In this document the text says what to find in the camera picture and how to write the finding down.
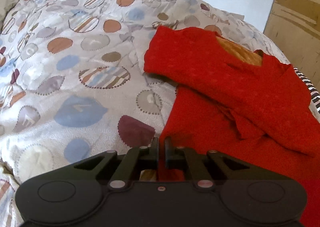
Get red long-sleeve sweater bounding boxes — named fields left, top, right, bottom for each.
left=144, top=26, right=319, bottom=226

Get patterned white quilt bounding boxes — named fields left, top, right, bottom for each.
left=1, top=0, right=288, bottom=226

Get striped bed sheet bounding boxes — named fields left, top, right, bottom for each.
left=294, top=67, right=320, bottom=113

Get plywood wardrobe panel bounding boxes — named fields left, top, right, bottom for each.
left=264, top=0, right=320, bottom=88

